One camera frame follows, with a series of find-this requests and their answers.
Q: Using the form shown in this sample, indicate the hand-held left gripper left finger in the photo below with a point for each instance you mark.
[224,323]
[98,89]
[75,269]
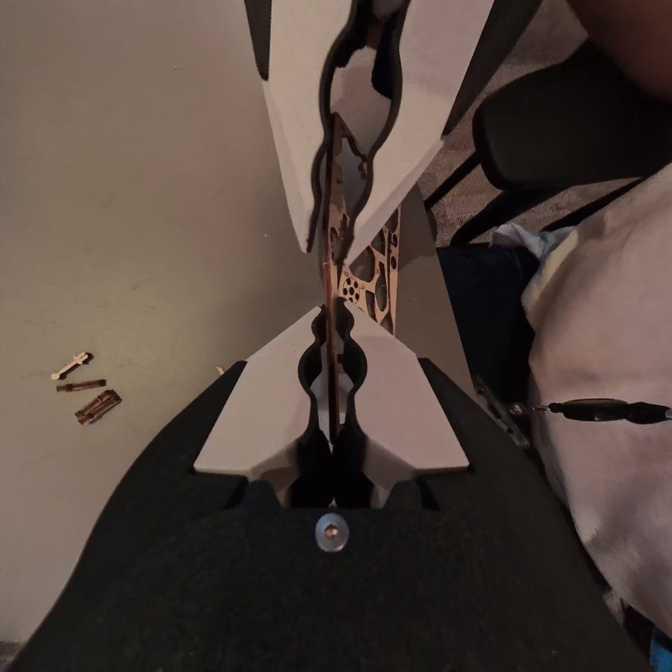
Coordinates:
[252,420]

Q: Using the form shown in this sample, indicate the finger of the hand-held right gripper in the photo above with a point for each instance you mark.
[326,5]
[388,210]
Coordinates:
[294,105]
[430,78]

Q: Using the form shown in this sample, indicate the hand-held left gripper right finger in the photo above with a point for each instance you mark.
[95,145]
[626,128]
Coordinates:
[407,420]

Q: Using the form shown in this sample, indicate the notched wooden piece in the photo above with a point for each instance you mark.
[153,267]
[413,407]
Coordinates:
[97,407]

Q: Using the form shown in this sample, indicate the wooden parts sheet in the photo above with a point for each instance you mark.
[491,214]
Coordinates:
[329,283]

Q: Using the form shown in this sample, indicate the grey desk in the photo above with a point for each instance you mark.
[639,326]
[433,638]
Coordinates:
[131,210]

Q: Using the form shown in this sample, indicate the clear badge holder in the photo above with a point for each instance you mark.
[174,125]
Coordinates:
[498,414]

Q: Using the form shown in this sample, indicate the black office chair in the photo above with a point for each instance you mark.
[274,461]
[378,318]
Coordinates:
[551,131]

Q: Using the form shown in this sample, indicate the dark trousers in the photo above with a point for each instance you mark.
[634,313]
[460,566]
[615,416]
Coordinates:
[483,315]

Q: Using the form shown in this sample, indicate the dark wooden pin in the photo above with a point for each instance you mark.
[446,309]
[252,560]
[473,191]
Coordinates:
[81,386]

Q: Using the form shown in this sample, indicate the pale wooden pin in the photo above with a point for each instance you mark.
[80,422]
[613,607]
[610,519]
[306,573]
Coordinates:
[68,367]

